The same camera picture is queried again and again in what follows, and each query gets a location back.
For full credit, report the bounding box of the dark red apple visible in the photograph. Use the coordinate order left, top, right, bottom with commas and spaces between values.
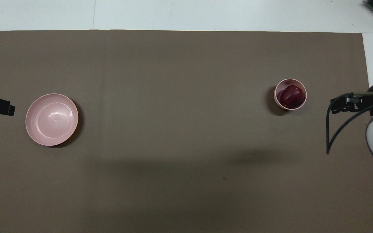
279, 85, 305, 109

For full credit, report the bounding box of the pink plate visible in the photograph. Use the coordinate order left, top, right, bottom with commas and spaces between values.
25, 94, 79, 147

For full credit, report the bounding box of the small pink bowl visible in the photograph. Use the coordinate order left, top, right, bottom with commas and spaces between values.
274, 78, 307, 111

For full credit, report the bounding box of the brown table mat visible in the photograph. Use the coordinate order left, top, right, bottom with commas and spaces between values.
0, 30, 373, 233

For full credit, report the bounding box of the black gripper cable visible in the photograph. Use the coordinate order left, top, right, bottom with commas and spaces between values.
326, 92, 373, 155

